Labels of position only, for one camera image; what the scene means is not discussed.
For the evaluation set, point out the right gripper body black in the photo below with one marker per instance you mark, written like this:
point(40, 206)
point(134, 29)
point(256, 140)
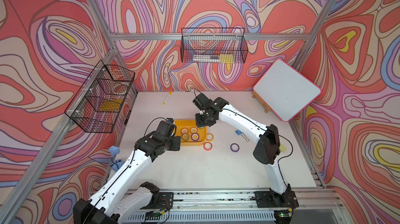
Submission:
point(203, 120)

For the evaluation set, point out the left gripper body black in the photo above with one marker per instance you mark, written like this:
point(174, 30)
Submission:
point(173, 143)

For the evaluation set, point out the red tape roll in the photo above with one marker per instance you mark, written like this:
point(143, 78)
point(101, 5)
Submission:
point(184, 131)
point(207, 146)

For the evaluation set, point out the yellow plastic storage box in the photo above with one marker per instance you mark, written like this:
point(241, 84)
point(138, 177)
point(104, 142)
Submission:
point(189, 123)

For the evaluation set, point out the purple tape roll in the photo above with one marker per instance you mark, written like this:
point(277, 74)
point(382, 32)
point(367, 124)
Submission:
point(234, 147)
point(195, 137)

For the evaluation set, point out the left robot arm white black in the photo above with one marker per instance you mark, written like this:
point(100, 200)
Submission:
point(125, 177)

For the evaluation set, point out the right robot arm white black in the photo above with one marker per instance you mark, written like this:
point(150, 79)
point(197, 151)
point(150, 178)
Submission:
point(266, 138)

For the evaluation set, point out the orange tape roll middle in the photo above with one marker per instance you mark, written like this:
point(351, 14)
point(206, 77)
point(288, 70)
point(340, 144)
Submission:
point(209, 137)

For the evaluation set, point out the blue binder clip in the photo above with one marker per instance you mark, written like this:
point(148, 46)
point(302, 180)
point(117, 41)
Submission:
point(240, 133)

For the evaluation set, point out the white yellow marker pen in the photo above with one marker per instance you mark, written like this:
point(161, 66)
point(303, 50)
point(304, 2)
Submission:
point(167, 97)

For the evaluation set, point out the blue cloth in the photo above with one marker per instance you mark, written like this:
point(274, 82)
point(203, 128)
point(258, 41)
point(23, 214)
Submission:
point(116, 164)

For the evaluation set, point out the wooden easel stand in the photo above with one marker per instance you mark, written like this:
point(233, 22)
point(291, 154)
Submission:
point(263, 103)

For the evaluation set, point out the yellow block in back basket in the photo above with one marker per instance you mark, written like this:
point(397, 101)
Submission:
point(226, 58)

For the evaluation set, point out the yellow item in left basket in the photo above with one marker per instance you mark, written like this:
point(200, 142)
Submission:
point(110, 106)

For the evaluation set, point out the yellow binder clip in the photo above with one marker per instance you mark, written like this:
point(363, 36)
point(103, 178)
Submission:
point(282, 148)

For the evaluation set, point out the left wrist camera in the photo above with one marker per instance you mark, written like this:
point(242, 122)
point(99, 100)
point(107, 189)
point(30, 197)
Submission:
point(166, 129)

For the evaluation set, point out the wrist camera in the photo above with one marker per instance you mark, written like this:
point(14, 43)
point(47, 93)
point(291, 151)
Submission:
point(202, 102)
point(166, 129)

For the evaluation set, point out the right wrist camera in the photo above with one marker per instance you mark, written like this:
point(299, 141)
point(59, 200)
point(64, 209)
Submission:
point(202, 102)

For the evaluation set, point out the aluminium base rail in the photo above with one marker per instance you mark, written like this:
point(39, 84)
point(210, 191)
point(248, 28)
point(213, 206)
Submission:
point(241, 205)

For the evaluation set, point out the black wire basket back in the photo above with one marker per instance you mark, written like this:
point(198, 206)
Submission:
point(205, 44)

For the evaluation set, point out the black wire basket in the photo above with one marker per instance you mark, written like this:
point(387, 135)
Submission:
point(105, 81)
point(205, 44)

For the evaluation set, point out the black wire basket left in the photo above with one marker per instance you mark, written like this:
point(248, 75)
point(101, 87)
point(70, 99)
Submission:
point(105, 81)

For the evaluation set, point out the white board pink frame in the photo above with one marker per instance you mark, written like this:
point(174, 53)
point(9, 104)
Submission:
point(285, 90)

